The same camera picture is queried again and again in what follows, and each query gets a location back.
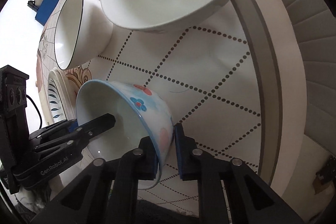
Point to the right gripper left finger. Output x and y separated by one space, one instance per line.
138 164

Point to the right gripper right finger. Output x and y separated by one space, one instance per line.
194 164

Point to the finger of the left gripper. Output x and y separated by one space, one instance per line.
92 128

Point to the polka dot bowl blue rim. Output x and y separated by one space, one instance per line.
139 112

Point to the white bowl black rim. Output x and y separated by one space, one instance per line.
82 32

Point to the patterned tablecloth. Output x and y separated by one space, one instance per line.
236 82

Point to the blue box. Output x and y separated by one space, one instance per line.
45 10

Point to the grey quilted chair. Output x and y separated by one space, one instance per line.
314 28

